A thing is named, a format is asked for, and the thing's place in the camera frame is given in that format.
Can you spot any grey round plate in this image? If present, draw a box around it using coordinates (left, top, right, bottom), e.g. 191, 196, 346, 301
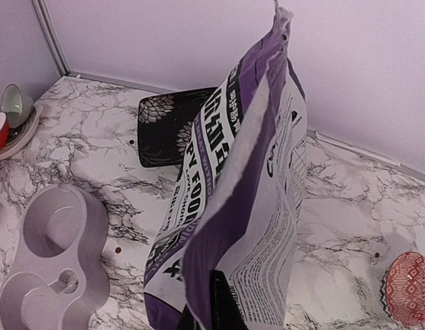
0, 106, 43, 160

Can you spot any pale green ceramic bowl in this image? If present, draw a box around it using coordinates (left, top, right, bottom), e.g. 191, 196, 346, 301
1, 84, 34, 129

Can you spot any purple pet food bag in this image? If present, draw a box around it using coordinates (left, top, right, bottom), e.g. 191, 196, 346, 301
144, 6, 307, 329

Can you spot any black floral square plate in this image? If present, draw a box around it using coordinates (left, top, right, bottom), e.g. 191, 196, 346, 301
138, 87, 215, 168

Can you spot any grey double pet bowl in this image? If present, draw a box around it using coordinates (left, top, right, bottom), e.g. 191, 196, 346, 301
0, 184, 110, 329

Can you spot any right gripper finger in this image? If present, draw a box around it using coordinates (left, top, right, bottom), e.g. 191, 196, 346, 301
179, 270, 230, 330

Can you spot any left aluminium frame post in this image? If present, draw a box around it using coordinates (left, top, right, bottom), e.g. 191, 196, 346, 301
32, 0, 71, 76

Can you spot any red patterned small bowl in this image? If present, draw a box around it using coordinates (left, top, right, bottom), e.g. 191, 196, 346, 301
380, 252, 425, 327

